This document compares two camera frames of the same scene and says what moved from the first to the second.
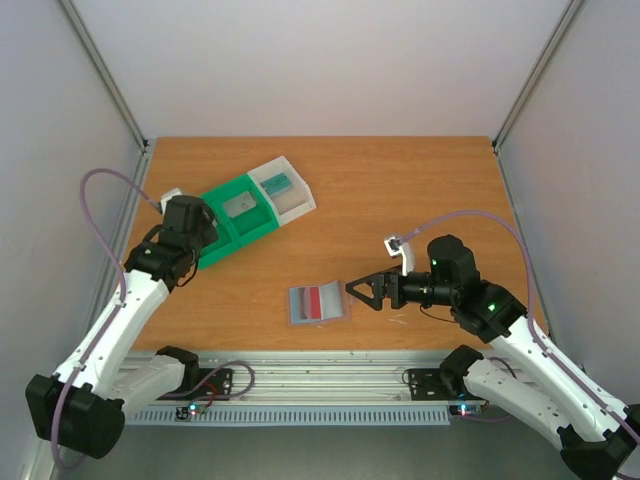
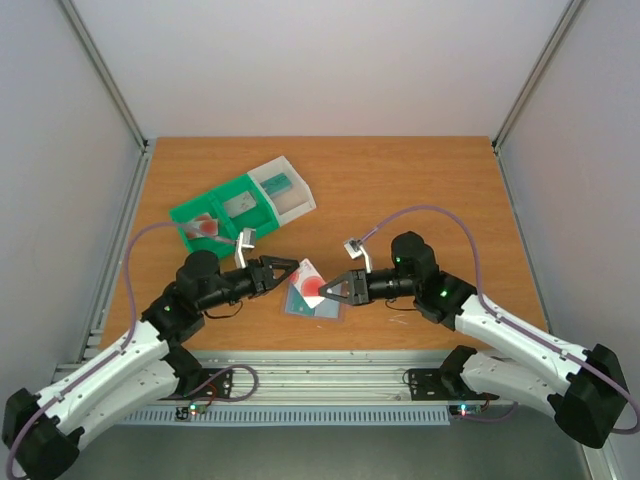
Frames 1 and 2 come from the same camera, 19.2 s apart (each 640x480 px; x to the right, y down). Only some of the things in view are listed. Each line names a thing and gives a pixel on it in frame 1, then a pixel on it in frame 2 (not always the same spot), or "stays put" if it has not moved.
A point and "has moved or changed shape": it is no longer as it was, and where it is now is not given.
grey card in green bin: [239, 204] stays put
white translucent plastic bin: [286, 188] stays put
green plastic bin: [236, 232] stays put
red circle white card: [310, 303] -> [307, 281]
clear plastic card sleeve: [315, 303] has moved or changed shape
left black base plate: [213, 384] stays put
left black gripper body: [209, 237] -> [248, 288]
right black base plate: [425, 385] stays put
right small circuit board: [465, 409] stays put
